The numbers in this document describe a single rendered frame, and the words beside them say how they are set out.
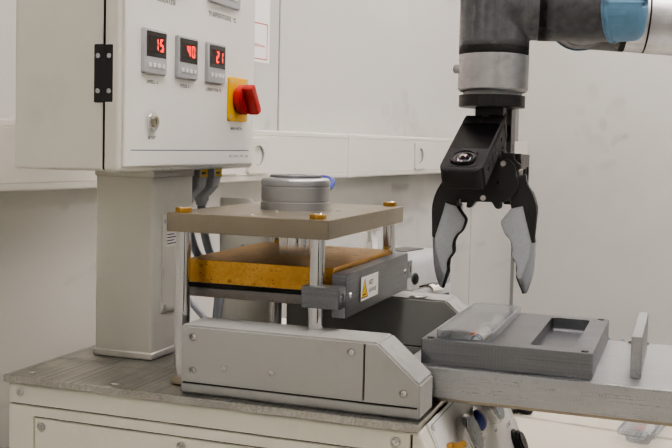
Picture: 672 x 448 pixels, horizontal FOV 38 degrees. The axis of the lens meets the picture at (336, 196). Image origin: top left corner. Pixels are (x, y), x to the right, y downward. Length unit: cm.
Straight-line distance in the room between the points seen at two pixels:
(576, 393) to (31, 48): 65
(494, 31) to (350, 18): 131
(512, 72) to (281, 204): 29
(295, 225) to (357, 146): 129
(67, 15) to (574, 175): 262
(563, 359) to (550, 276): 258
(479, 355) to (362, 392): 12
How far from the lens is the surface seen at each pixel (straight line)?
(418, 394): 93
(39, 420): 111
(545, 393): 96
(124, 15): 104
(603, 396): 95
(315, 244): 97
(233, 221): 100
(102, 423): 107
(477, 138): 102
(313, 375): 95
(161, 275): 117
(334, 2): 226
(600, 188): 347
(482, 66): 104
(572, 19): 105
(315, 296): 97
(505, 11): 105
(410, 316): 120
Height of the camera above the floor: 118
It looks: 3 degrees down
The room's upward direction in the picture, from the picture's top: 1 degrees clockwise
